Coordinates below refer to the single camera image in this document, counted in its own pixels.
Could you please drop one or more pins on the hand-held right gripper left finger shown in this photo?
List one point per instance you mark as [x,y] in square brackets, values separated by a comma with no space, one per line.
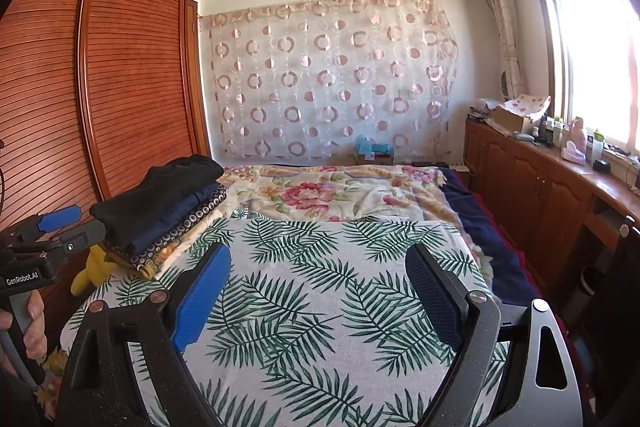
[200,302]

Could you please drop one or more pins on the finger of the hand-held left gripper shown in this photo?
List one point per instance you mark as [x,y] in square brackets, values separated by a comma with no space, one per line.
[87,232]
[60,218]

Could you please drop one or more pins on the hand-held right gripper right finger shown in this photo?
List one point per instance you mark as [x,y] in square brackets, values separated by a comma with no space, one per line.
[435,297]

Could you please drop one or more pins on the black printed t-shirt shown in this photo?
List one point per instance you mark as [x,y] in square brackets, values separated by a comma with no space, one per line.
[160,187]

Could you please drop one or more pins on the person's left hand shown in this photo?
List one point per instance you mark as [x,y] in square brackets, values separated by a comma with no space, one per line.
[36,342]

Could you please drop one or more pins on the yellow plush toy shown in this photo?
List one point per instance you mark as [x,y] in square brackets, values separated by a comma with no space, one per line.
[92,272]

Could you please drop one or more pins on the folded mustard patterned garment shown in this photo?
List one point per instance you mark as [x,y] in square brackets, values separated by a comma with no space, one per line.
[155,269]

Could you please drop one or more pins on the folded navy circle-patterned garment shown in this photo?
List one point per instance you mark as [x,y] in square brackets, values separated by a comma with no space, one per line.
[167,243]

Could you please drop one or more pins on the navy bed blanket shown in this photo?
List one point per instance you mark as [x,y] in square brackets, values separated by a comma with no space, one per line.
[495,247]

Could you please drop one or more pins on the leaf-print bed sheet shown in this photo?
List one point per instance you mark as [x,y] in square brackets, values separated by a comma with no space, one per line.
[310,287]

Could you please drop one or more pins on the long wooden cabinet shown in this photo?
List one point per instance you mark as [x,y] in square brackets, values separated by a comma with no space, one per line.
[525,192]

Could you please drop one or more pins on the floral blanket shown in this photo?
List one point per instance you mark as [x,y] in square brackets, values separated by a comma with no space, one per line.
[325,194]

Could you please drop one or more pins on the white waste bin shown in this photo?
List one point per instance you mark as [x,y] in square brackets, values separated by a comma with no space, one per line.
[590,283]

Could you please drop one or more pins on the light blue package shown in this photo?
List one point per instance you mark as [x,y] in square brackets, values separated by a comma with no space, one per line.
[372,148]

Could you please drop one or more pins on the wooden slatted wardrobe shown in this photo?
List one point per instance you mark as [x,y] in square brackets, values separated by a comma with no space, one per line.
[135,57]

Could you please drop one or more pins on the pile of papers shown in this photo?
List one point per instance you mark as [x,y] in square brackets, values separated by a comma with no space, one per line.
[484,111]

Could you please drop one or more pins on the pink white tissue pack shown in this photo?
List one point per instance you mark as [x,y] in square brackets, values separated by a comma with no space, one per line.
[572,153]

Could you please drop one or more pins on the dark glass bottle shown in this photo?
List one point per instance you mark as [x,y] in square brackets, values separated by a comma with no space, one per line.
[557,134]

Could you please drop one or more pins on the small black box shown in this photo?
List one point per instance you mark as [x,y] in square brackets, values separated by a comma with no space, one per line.
[601,166]

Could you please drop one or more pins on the pink dotted cloth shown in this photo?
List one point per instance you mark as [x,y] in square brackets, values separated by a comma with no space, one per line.
[527,104]

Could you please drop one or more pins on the white bottle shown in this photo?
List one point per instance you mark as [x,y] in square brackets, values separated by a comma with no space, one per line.
[595,147]

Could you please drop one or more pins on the pink bottle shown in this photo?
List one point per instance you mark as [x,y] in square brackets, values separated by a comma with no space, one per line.
[578,131]

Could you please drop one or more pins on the small round stand mirror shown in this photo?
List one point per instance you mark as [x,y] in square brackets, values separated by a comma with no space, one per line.
[505,86]

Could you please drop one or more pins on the sheer circle-patterned curtain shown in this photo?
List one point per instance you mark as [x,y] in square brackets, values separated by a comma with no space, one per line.
[325,82]

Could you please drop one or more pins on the wood-framed window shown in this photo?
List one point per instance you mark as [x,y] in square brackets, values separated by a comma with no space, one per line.
[595,52]

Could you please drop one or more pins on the cream floral window curtain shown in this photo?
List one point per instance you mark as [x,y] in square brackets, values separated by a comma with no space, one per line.
[500,7]

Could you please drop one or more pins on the black frame with metal cap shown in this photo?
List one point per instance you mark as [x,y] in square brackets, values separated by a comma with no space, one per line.
[625,267]

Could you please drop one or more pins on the wall socket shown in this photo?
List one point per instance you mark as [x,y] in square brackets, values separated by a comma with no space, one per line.
[406,94]

